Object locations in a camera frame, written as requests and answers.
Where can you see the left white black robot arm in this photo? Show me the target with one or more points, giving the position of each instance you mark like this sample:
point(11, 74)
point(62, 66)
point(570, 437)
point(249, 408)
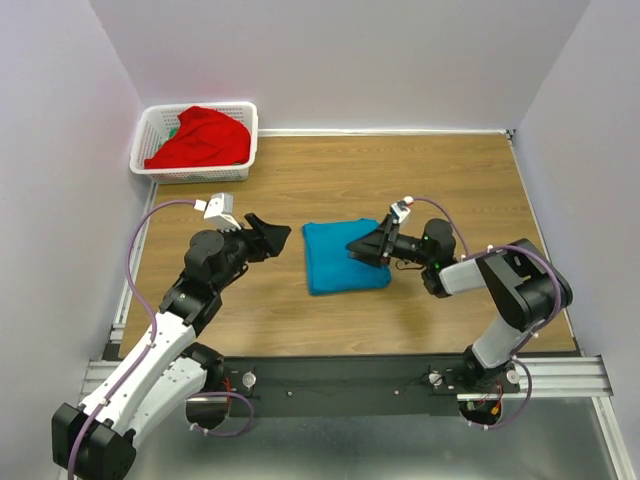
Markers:
point(99, 438)

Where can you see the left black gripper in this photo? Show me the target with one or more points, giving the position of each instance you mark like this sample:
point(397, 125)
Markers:
point(264, 239)

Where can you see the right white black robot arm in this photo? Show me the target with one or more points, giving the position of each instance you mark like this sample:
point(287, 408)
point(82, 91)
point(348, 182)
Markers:
point(527, 291)

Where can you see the blue t shirt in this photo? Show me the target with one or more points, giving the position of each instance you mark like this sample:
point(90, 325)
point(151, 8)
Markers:
point(330, 269)

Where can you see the aluminium frame rail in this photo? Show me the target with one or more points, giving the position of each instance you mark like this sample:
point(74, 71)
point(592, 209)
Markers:
point(581, 377)

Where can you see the red t shirt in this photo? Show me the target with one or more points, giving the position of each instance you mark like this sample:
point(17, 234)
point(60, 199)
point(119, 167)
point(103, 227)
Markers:
point(205, 138)

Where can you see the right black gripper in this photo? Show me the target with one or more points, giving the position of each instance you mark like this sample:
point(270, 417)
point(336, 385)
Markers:
point(377, 246)

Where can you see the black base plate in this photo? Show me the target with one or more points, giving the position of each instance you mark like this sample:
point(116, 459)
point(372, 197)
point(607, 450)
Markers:
point(358, 385)

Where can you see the white plastic basket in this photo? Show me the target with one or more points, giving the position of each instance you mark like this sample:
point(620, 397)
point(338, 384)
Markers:
point(154, 128)

